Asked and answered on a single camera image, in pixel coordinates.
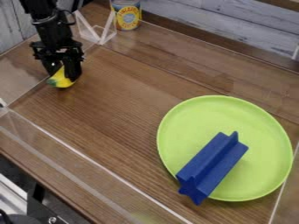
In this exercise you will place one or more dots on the yellow blue labelled can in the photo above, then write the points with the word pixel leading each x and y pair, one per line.
pixel 128 13

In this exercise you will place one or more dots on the clear acrylic corner bracket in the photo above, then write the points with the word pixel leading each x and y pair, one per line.
pixel 95 33

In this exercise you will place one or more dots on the yellow toy banana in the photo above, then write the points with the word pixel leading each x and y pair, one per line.
pixel 62 80

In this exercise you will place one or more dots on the blue cross-shaped block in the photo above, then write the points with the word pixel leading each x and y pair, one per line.
pixel 208 167

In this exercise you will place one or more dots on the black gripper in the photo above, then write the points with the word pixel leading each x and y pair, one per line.
pixel 56 45

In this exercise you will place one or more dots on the clear acrylic front wall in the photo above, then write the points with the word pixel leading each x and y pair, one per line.
pixel 102 196

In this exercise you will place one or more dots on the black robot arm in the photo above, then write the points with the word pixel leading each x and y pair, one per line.
pixel 40 9

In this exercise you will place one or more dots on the green round plate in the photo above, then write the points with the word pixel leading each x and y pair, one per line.
pixel 196 120

